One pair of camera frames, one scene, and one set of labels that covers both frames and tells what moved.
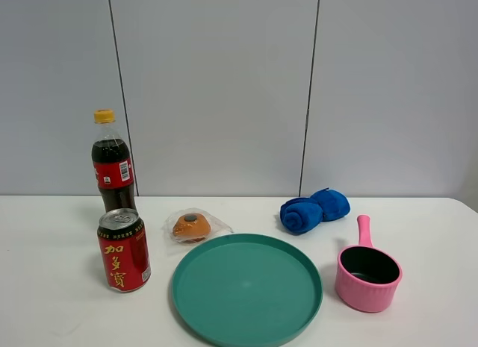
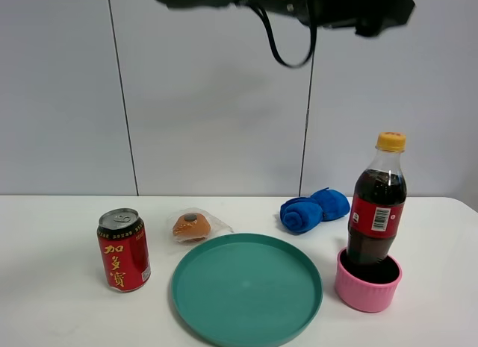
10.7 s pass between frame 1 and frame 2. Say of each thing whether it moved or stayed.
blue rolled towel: stayed
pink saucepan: stayed
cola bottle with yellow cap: moved
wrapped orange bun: stayed
